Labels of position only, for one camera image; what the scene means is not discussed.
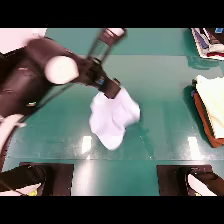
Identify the orange-brown garment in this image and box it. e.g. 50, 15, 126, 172
192, 91, 224, 149

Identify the white T-shirt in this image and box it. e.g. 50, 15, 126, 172
88, 86, 142, 152

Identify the black cable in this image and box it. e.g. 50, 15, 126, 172
19, 83, 76, 121

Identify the heap of clothes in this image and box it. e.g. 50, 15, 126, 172
190, 27, 224, 62

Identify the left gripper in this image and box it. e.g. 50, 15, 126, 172
94, 71, 122, 100

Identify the cream garment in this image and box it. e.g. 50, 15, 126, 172
194, 74, 224, 140

